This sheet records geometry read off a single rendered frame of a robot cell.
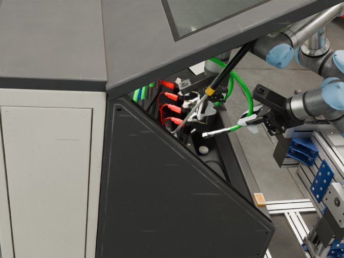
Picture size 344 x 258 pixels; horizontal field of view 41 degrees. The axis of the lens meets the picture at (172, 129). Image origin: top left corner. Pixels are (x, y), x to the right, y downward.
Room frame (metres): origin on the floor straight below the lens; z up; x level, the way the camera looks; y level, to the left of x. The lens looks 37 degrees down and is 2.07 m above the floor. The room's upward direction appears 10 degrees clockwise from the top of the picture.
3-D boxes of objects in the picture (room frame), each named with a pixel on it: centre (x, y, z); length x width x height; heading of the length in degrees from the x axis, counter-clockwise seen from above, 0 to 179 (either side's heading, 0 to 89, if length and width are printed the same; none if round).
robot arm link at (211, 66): (1.33, -0.10, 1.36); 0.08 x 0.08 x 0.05
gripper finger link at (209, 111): (1.31, -0.11, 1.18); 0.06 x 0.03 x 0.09; 105
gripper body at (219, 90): (1.33, -0.11, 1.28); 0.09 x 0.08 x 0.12; 105
